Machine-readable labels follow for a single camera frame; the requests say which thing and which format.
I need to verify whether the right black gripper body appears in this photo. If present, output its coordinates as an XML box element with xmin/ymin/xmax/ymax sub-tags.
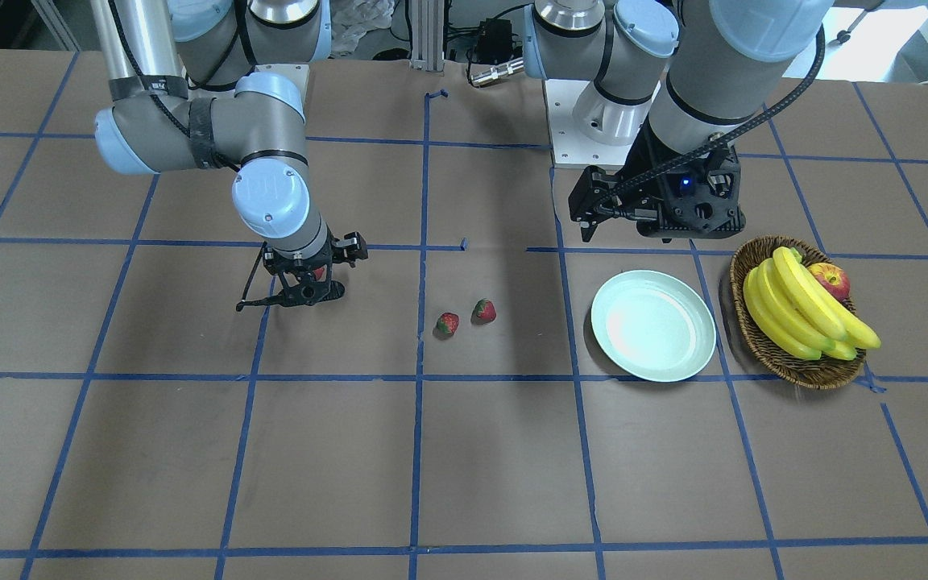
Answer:
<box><xmin>261</xmin><ymin>234</ymin><xmax>334</xmax><ymax>307</ymax></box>

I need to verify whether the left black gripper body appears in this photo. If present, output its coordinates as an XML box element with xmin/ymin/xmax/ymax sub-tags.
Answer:
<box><xmin>622</xmin><ymin>143</ymin><xmax>745</xmax><ymax>239</ymax></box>

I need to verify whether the strawberry three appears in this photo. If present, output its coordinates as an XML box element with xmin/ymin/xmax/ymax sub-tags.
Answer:
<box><xmin>434</xmin><ymin>312</ymin><xmax>460</xmax><ymax>338</ymax></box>

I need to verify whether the strawberry one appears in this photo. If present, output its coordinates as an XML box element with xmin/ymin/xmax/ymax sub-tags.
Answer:
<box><xmin>471</xmin><ymin>300</ymin><xmax>497</xmax><ymax>324</ymax></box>

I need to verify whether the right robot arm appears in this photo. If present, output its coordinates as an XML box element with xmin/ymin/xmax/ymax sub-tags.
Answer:
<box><xmin>91</xmin><ymin>1</ymin><xmax>368</xmax><ymax>307</ymax></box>

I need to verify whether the light green plate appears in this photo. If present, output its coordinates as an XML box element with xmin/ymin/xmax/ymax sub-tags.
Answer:
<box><xmin>590</xmin><ymin>269</ymin><xmax>717</xmax><ymax>383</ymax></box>

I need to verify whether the yellow banana bunch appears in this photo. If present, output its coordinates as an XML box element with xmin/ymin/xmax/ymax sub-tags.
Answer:
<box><xmin>743</xmin><ymin>246</ymin><xmax>881</xmax><ymax>361</ymax></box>

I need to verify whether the red yellow apple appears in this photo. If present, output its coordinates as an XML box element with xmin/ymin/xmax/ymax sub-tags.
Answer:
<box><xmin>807</xmin><ymin>262</ymin><xmax>851</xmax><ymax>302</ymax></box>

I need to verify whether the wicker basket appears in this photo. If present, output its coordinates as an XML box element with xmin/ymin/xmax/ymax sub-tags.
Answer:
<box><xmin>719</xmin><ymin>234</ymin><xmax>867</xmax><ymax>390</ymax></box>

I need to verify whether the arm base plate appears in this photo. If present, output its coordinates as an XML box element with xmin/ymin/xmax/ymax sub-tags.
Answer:
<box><xmin>255</xmin><ymin>64</ymin><xmax>310</xmax><ymax>93</ymax></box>
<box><xmin>544</xmin><ymin>78</ymin><xmax>660</xmax><ymax>170</ymax></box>

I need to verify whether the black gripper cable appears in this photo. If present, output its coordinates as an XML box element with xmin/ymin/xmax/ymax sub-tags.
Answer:
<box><xmin>235</xmin><ymin>246</ymin><xmax>292</xmax><ymax>313</ymax></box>

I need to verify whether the aluminium frame post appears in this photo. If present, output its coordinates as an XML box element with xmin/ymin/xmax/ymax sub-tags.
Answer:
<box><xmin>408</xmin><ymin>0</ymin><xmax>448</xmax><ymax>76</ymax></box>

